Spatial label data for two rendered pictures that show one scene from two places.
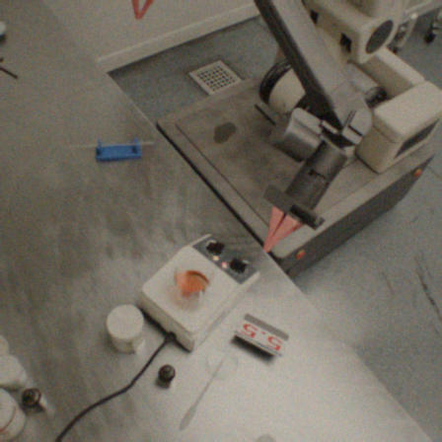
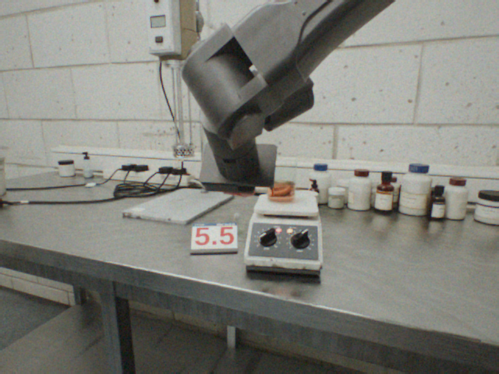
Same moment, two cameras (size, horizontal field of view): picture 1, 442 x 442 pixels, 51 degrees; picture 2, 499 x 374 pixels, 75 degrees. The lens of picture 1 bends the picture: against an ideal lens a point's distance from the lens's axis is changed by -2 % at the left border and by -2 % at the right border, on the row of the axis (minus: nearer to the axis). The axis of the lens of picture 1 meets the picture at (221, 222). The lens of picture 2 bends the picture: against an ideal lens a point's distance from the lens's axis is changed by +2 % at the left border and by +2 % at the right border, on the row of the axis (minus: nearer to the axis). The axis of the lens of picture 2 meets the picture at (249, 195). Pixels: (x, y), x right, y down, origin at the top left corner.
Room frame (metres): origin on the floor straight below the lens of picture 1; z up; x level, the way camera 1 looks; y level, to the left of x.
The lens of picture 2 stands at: (0.89, -0.27, 1.01)
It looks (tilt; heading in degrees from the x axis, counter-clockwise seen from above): 14 degrees down; 158
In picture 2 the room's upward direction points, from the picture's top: straight up
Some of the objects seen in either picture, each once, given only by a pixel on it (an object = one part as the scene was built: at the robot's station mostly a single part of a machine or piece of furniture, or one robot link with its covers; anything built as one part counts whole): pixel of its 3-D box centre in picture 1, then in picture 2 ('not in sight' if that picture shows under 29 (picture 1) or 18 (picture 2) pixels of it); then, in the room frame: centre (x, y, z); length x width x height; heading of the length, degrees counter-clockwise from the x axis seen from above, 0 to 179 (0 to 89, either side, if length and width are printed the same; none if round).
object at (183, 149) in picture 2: not in sight; (181, 111); (-0.03, -0.10, 1.02); 0.07 x 0.07 x 0.25
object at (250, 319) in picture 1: (262, 334); (214, 237); (0.31, -0.11, 0.77); 0.09 x 0.06 x 0.04; 72
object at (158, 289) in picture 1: (188, 287); (286, 204); (0.34, 0.03, 0.83); 0.12 x 0.12 x 0.01; 60
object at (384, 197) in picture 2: not in sight; (384, 191); (0.24, 0.39, 0.80); 0.04 x 0.04 x 0.11
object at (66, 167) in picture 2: not in sight; (66, 167); (-0.67, -0.48, 0.78); 0.06 x 0.06 x 0.06
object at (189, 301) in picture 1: (193, 284); (280, 182); (0.33, 0.02, 0.88); 0.07 x 0.06 x 0.08; 121
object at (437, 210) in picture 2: not in sight; (437, 202); (0.33, 0.46, 0.79); 0.03 x 0.03 x 0.08
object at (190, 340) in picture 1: (197, 288); (285, 228); (0.36, 0.02, 0.79); 0.22 x 0.13 x 0.08; 150
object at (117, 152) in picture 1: (117, 148); not in sight; (0.67, 0.25, 0.77); 0.10 x 0.03 x 0.04; 108
